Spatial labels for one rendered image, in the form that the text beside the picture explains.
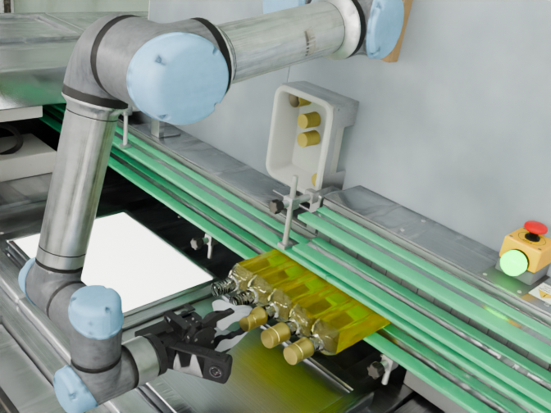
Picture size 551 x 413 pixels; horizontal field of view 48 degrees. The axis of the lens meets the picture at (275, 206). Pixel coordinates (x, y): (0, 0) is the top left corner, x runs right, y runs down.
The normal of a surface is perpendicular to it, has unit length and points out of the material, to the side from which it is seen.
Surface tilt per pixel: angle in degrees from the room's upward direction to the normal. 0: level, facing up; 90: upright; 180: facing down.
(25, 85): 90
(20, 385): 90
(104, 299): 90
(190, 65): 84
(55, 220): 30
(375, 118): 0
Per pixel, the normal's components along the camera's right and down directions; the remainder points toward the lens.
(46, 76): 0.68, 0.39
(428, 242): 0.13, -0.89
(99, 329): 0.37, 0.41
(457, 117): -0.72, 0.22
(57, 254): 0.05, 0.29
